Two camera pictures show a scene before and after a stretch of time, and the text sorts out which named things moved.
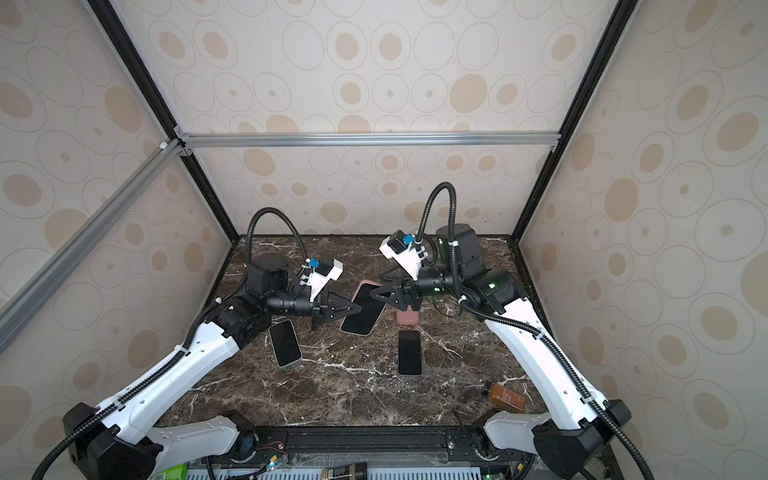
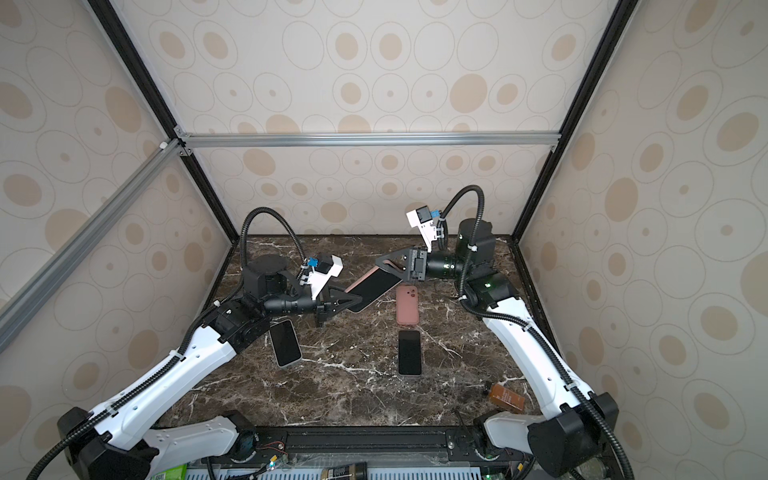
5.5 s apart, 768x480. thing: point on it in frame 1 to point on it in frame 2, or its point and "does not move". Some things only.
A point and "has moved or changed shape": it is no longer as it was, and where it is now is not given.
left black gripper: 323,307 does not move
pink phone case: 407,317 does not move
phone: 363,322 has moved or changed shape
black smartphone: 409,352 does not move
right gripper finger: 396,292 to 397,262
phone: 285,344 does not move
